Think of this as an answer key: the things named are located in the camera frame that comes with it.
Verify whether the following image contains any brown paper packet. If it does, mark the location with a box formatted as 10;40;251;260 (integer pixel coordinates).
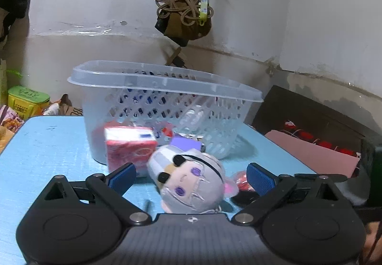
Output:
58;94;85;117

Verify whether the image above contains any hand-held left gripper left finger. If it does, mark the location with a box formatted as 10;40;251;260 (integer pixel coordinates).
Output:
35;162;152;226

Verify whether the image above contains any beige knotted cord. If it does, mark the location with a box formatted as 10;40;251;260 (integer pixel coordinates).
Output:
153;0;215;27

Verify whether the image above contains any yellow jar with green lid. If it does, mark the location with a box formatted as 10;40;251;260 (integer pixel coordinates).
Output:
7;86;51;119

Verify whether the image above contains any grey plush doll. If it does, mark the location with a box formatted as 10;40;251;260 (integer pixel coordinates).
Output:
146;146;239;214

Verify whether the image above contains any colourful snack packet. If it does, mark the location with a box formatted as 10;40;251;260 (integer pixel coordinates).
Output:
0;104;25;135

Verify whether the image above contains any red and white packet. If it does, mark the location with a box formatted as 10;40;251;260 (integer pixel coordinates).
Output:
152;122;175;142

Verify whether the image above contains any small red toy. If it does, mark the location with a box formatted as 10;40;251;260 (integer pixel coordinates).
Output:
231;171;255;191

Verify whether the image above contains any small purple box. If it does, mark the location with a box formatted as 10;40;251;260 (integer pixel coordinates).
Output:
170;135;206;152

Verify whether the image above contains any clear plastic bottle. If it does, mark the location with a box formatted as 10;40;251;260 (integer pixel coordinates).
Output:
178;103;210;135

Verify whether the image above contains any pink tissue pack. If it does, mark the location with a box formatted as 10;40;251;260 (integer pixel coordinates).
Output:
104;126;159;178

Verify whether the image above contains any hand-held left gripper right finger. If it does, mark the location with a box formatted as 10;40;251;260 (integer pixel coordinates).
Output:
231;162;357;226

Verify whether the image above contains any brown hanging bag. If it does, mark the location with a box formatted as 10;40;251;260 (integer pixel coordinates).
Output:
154;0;213;46

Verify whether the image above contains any translucent plastic lattice basket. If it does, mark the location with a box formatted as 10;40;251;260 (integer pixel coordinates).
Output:
67;60;265;164

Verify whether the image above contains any pink board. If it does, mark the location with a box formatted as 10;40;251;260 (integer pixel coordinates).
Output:
265;130;360;178

